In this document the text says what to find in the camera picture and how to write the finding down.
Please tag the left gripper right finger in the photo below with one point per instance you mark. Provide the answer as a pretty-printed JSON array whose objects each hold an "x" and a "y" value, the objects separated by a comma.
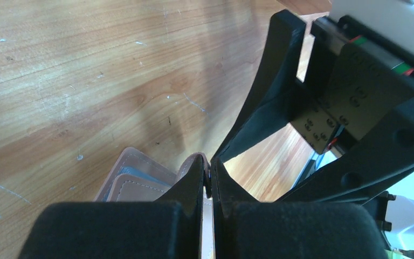
[{"x": 248, "y": 228}]

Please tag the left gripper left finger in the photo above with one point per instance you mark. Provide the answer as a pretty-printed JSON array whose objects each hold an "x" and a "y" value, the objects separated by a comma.
[{"x": 169, "y": 227}]

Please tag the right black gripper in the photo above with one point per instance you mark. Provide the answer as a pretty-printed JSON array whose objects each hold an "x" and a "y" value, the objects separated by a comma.
[{"x": 354, "y": 77}]

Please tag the pink card holder wallet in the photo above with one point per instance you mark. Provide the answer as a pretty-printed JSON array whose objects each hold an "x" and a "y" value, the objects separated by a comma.
[{"x": 136, "y": 177}]

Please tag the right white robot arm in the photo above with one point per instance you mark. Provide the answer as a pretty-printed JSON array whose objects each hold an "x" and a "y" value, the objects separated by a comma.
[{"x": 410, "y": 221}]

